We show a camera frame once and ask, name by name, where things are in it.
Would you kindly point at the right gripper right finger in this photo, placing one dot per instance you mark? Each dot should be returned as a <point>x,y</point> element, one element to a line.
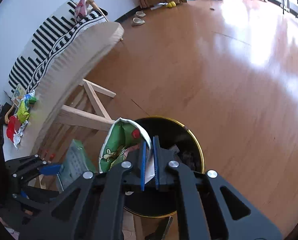
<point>208,206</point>

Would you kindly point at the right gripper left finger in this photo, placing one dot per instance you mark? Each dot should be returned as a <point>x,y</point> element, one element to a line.
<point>90,208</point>

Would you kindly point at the green white carton box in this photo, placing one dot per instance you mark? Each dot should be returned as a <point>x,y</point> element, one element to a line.
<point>75,163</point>

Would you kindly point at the red cigarette box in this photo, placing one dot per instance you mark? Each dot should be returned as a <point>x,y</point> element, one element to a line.
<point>12,127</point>

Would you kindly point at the green snack bag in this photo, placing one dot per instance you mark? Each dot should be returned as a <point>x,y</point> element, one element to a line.
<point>124,137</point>

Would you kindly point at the lime green snack packet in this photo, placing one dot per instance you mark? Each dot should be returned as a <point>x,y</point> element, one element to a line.
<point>22,113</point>

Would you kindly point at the green toy truck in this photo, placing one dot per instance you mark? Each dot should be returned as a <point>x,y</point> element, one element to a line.
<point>30,99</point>

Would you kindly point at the black gold trash bin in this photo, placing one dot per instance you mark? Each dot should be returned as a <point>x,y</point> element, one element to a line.
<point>173,143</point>

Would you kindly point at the red plastic kids chair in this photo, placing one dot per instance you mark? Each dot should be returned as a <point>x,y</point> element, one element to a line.
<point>9,113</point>

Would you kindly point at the wooden table legs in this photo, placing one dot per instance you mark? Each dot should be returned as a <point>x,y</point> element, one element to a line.
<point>86,110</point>

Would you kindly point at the children picture book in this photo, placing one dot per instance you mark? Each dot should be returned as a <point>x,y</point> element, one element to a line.
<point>18,94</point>

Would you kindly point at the black white striped sofa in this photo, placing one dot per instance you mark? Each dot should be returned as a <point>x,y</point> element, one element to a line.
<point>48,42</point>

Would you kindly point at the beige slipper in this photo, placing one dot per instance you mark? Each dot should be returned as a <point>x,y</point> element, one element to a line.
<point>137,22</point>
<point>140,14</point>

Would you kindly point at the pink cartoon cushion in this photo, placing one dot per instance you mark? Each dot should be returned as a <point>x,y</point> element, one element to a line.
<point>81,10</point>

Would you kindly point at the yellow toy on floor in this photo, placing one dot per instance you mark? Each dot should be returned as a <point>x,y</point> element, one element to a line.
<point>171,4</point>

